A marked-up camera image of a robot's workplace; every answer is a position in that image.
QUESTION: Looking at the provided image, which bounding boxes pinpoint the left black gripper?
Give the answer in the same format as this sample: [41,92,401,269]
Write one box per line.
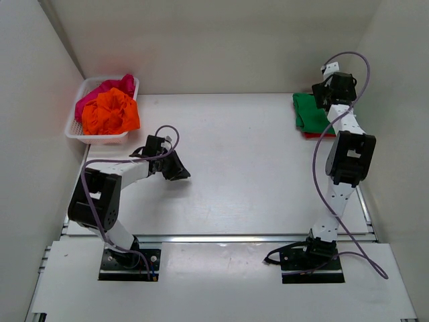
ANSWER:
[158,149,190,181]

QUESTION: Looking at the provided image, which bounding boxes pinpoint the aluminium rail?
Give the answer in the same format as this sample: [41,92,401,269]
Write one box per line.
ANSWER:
[137,234,306,244]

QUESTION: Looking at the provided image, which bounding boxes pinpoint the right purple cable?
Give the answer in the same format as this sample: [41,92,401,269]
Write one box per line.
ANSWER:
[281,50,389,280]

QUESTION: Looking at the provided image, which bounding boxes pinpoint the pink t shirt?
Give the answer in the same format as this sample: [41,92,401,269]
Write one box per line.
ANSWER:
[74,74,136,123]

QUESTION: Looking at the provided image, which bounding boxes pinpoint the folded red t shirt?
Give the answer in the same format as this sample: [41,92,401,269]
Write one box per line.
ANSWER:
[302,132,336,140]

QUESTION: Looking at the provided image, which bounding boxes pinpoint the orange t shirt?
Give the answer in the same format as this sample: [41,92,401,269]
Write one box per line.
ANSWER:
[82,88,140,136]

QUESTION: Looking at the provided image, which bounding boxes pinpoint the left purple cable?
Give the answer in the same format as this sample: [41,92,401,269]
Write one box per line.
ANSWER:
[80,124,182,281]

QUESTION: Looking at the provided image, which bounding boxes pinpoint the green t shirt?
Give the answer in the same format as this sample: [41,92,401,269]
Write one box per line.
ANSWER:
[292,93,329,134]

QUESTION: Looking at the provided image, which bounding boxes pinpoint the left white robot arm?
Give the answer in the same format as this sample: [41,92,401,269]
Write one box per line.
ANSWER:
[68,136,191,269]

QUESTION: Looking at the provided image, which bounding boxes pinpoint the purple cable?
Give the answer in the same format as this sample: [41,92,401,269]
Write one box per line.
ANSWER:
[281,50,389,280]
[80,124,182,281]

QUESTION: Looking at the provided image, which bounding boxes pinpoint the white plastic basket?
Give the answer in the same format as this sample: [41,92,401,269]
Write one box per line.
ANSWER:
[65,76,139,144]

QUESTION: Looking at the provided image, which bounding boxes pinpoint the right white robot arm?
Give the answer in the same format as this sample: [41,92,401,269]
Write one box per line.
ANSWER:
[264,66,376,274]

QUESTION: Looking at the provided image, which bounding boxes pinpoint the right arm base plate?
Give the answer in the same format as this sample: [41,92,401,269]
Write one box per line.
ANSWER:
[263,241,345,284]

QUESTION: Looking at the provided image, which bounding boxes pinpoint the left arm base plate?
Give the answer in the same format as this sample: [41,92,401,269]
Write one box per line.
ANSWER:
[98,243,162,282]

